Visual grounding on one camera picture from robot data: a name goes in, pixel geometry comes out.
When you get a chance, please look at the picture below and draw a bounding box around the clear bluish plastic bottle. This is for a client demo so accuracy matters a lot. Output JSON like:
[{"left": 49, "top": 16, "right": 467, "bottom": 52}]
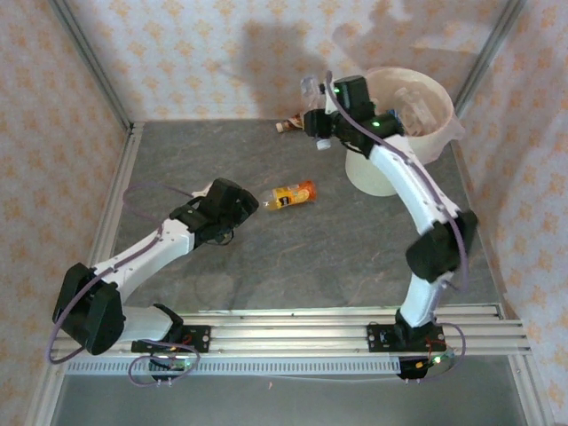
[{"left": 300, "top": 75, "right": 334, "bottom": 153}]

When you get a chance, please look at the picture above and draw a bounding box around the orange juice bottle yellow label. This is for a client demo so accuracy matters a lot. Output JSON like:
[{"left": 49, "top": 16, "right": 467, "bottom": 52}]
[{"left": 259, "top": 179, "right": 319, "bottom": 214}]

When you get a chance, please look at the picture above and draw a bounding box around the white bin with plastic liner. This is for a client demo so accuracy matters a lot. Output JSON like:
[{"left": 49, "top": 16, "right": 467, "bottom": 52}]
[{"left": 343, "top": 66, "right": 465, "bottom": 197}]

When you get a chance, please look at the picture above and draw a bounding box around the brown label drink bottle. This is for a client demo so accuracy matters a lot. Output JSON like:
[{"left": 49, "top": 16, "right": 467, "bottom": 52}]
[{"left": 274, "top": 113, "right": 307, "bottom": 133}]

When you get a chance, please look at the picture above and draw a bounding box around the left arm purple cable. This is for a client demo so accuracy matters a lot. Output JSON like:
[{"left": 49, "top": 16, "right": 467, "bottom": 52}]
[{"left": 47, "top": 183, "right": 201, "bottom": 388}]

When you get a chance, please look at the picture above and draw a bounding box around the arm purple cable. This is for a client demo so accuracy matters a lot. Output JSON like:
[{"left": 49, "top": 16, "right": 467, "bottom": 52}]
[
  {"left": 47, "top": 183, "right": 201, "bottom": 388},
  {"left": 325, "top": 70, "right": 471, "bottom": 383}
]

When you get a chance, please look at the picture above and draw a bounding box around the aluminium table side rail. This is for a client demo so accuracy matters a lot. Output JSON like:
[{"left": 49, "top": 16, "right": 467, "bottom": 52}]
[
  {"left": 451, "top": 141, "right": 518, "bottom": 320},
  {"left": 91, "top": 122, "right": 146, "bottom": 314}
]

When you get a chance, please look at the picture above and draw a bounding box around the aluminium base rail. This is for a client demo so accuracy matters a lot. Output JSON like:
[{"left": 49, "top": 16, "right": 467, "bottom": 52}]
[{"left": 46, "top": 305, "right": 533, "bottom": 359}]

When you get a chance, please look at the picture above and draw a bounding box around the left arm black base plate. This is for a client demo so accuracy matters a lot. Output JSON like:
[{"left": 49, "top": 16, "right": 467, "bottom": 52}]
[{"left": 131, "top": 325, "right": 212, "bottom": 355}]

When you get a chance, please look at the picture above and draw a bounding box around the aluminium frame post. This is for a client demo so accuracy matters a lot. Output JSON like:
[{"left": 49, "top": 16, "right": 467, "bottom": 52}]
[
  {"left": 47, "top": 0, "right": 134, "bottom": 130},
  {"left": 455, "top": 0, "right": 528, "bottom": 114}
]

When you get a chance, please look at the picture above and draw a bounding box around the slotted grey cable duct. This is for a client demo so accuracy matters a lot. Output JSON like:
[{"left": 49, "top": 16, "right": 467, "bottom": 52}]
[{"left": 65, "top": 358, "right": 403, "bottom": 377}]

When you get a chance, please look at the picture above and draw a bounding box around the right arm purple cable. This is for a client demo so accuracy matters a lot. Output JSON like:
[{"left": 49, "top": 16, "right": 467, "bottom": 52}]
[{"left": 325, "top": 70, "right": 471, "bottom": 383}]

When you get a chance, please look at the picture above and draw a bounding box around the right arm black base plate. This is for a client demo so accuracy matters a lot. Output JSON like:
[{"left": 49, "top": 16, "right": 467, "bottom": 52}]
[{"left": 367, "top": 322, "right": 446, "bottom": 354}]

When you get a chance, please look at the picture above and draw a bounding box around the aluminium frame leg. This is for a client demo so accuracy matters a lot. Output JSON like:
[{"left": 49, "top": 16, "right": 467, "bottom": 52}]
[
  {"left": 509, "top": 354, "right": 556, "bottom": 426},
  {"left": 24, "top": 354, "right": 67, "bottom": 426}
]

